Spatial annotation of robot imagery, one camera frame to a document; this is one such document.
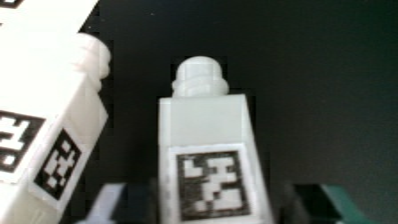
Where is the white leg centre right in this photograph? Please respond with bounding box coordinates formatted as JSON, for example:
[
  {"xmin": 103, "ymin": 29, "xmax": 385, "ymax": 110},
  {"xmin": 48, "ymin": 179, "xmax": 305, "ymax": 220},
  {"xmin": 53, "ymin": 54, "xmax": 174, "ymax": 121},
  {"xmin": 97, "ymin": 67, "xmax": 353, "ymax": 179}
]
[{"xmin": 0, "ymin": 0, "xmax": 110, "ymax": 224}]

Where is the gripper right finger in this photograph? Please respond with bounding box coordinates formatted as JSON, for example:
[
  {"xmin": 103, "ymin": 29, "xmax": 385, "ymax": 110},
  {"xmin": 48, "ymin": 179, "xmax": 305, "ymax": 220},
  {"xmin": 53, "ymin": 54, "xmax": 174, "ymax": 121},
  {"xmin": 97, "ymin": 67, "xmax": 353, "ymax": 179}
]
[{"xmin": 282, "ymin": 184, "xmax": 380, "ymax": 224}]

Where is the white leg with tag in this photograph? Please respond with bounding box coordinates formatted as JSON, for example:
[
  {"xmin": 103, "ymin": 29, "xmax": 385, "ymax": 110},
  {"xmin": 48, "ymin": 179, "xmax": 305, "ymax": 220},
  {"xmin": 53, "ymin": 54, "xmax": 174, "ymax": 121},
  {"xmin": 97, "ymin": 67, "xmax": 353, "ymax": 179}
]
[{"xmin": 158, "ymin": 56, "xmax": 275, "ymax": 224}]

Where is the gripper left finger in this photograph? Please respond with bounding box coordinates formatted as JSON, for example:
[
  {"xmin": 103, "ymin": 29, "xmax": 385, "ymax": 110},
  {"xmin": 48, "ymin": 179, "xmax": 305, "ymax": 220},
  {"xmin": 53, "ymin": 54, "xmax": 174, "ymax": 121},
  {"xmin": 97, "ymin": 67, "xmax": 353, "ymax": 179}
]
[{"xmin": 76, "ymin": 183, "xmax": 158, "ymax": 224}]

